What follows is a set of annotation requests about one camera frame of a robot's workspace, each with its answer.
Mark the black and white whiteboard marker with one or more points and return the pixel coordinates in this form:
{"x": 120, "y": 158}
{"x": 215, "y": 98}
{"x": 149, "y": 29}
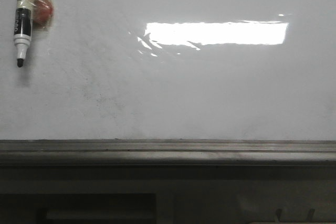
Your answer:
{"x": 23, "y": 27}

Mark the white whiteboard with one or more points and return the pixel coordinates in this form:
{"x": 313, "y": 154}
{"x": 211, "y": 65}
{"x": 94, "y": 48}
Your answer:
{"x": 172, "y": 82}

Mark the grey cabinet below whiteboard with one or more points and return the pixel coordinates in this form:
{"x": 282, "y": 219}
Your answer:
{"x": 168, "y": 194}

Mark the red magnet under clear tape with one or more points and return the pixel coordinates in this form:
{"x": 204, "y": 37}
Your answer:
{"x": 43, "y": 13}

